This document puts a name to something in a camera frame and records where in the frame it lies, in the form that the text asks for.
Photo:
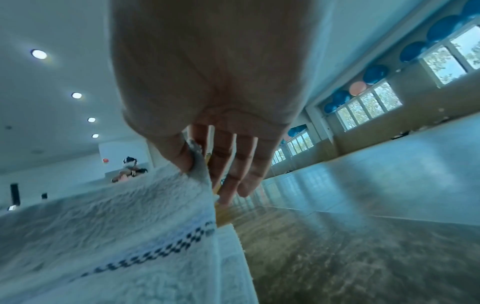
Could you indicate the row of windows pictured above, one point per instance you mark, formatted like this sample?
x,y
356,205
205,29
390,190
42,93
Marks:
x,y
367,107

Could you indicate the grey terry towel checkered stripe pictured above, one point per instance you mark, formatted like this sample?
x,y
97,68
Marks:
x,y
131,222

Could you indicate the row of blue pink balloons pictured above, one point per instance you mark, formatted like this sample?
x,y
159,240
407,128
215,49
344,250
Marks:
x,y
375,74

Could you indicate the person's right hand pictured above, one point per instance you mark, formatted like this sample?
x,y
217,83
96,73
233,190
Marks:
x,y
217,59

